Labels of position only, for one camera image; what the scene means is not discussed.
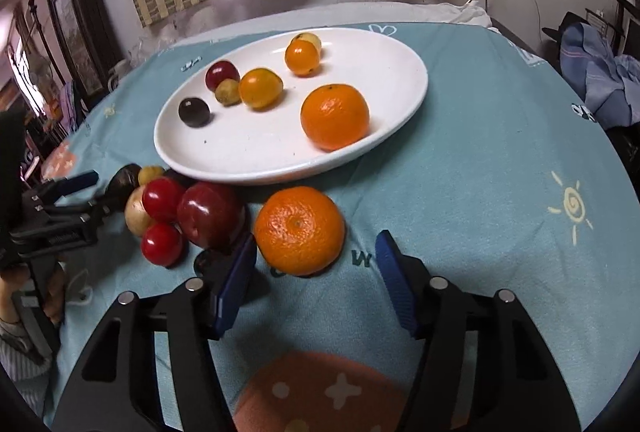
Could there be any dark purple plum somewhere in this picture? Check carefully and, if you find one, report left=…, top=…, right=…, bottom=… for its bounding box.
left=178, top=97, right=212, bottom=129

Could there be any orange mandarin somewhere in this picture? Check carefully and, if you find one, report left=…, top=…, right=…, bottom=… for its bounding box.
left=253, top=186, right=346, bottom=277
left=300, top=83, right=370, bottom=152

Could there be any small olive yellow fruit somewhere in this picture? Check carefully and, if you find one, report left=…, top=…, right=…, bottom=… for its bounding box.
left=214, top=79, right=241, bottom=107

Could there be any yellow orange persimmon fruit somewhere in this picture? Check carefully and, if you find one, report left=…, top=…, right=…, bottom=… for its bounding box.
left=239, top=68, right=283, bottom=110

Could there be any small dark red apple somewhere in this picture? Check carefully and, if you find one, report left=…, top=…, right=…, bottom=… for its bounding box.
left=205, top=59, right=240, bottom=92

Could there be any small orange tangerine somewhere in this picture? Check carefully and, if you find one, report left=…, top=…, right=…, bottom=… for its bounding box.
left=284, top=39, right=320, bottom=77

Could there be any person's left hand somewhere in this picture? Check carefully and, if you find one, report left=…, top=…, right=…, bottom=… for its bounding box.
left=0, top=264, right=66, bottom=325

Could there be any beige potato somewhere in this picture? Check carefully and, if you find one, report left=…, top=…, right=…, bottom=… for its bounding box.
left=124, top=186, right=154, bottom=237

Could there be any dark brown chestnut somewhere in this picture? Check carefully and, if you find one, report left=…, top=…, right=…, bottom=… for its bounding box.
left=103, top=163, right=141, bottom=212

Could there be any large dark red apple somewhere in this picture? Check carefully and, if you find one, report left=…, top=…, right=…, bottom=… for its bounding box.
left=177, top=182, right=246, bottom=249

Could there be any small yellow green fruit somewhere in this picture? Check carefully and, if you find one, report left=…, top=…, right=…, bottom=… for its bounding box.
left=138, top=166, right=165, bottom=186

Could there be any bright red cherry tomato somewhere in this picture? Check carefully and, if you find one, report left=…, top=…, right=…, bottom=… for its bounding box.
left=142, top=176, right=186, bottom=224

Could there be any white oval plate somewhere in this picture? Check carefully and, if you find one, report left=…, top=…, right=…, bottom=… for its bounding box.
left=154, top=27, right=428, bottom=185

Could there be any white kettle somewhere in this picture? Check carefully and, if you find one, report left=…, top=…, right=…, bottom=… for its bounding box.
left=107, top=58, right=132, bottom=92

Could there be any grey striped left sleeve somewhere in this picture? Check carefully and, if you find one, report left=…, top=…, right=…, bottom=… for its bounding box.
left=1, top=320, right=52, bottom=417

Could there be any teal printed tablecloth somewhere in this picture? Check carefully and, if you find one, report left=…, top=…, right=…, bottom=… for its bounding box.
left=39, top=21, right=640, bottom=432

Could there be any dark framed picture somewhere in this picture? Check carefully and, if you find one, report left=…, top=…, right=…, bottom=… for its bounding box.
left=47, top=0, right=124, bottom=109

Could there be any small yellow loquat fruit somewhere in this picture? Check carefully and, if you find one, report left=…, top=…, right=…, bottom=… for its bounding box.
left=293, top=32, right=322, bottom=53

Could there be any white sheet under cloth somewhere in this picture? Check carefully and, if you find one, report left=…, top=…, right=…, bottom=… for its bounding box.
left=175, top=2, right=492, bottom=46

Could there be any blue clothes pile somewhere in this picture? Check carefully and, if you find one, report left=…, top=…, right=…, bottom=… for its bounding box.
left=560, top=22, right=639, bottom=130

